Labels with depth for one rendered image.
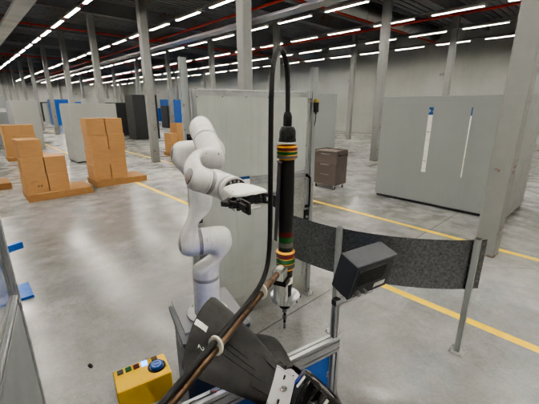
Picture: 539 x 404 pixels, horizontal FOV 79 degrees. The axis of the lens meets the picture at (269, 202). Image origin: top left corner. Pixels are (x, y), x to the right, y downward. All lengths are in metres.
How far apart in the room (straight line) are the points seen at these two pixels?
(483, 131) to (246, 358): 6.15
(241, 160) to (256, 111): 0.41
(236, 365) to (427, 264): 2.12
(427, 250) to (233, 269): 1.56
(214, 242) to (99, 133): 7.53
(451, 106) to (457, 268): 4.35
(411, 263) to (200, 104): 1.95
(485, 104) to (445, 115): 0.62
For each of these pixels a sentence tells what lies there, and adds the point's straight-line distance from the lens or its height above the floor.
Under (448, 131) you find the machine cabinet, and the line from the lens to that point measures 6.79.
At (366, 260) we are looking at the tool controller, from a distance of 1.51.
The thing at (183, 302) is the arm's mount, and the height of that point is 0.94.
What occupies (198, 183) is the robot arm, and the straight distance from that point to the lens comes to 0.95.
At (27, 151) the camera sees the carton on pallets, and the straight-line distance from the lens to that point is 8.13.
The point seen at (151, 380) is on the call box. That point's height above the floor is 1.07.
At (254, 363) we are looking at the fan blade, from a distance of 0.83.
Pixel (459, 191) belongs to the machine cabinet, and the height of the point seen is 0.40.
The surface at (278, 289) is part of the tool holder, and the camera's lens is 0.77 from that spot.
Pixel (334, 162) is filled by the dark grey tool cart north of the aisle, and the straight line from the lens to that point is 7.56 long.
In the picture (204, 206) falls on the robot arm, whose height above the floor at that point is 1.47.
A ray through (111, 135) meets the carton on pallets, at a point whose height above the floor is 1.18.
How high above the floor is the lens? 1.88
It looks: 16 degrees down
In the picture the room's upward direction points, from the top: straight up
